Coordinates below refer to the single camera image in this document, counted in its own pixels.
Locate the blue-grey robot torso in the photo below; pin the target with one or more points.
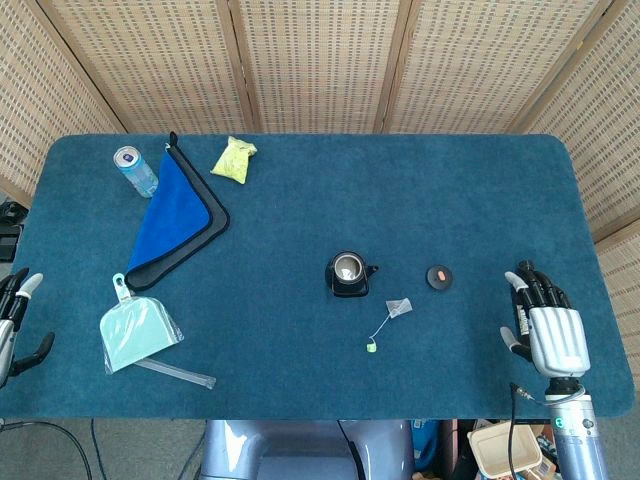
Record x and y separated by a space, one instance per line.
300 450

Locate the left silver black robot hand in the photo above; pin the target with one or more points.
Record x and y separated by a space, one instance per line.
6 340

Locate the yellow snack packet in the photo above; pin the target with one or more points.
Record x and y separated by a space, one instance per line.
232 162

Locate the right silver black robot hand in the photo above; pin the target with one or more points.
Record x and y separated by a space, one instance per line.
557 340

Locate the blue plastic snack packet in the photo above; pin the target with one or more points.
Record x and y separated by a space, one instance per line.
425 445

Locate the beige cardboard box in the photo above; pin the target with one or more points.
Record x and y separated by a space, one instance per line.
500 447

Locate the mint green dustpan in wrap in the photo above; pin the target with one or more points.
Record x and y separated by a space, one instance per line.
132 335

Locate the blue carpet table mat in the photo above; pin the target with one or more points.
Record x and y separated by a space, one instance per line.
320 200

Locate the blue and grey folded cloth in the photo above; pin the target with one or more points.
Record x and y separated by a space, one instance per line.
172 215

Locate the light blue drink can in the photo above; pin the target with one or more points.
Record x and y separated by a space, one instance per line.
140 175

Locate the black equipment beside table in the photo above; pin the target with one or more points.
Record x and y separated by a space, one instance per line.
7 245

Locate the woven wicker folding screen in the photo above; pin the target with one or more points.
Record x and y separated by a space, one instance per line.
320 60

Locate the black mug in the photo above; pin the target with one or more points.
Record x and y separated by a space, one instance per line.
350 287

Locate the black lid with orange knob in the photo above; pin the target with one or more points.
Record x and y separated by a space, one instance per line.
440 277

